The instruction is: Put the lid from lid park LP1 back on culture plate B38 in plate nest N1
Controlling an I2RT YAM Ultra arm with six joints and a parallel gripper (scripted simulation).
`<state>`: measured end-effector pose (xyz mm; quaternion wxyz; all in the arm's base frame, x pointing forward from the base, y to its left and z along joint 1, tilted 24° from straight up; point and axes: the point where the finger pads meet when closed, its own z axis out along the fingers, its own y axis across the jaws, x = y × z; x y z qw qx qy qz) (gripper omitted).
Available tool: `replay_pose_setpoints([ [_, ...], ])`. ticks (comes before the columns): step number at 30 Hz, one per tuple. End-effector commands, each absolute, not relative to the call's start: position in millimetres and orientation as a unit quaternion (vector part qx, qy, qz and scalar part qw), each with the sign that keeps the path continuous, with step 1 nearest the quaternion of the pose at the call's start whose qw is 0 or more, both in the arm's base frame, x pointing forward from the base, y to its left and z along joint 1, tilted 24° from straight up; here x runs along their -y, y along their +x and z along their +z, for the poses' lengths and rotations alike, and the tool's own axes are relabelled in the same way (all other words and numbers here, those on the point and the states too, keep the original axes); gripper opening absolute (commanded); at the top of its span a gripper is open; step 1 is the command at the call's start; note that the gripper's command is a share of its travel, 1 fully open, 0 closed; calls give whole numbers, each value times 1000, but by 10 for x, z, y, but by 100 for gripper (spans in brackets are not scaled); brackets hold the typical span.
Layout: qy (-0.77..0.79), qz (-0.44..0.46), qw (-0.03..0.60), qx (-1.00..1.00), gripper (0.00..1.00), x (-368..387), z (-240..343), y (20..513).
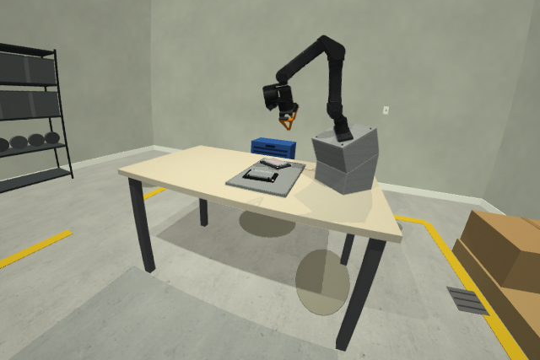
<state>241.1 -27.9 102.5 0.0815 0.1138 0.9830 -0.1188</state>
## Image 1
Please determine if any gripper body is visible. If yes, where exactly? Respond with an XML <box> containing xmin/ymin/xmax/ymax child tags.
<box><xmin>278</xmin><ymin>97</ymin><xmax>299</xmax><ymax>121</ymax></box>

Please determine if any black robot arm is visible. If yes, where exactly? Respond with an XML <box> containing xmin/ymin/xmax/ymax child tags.
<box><xmin>262</xmin><ymin>35</ymin><xmax>354</xmax><ymax>142</ymax></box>

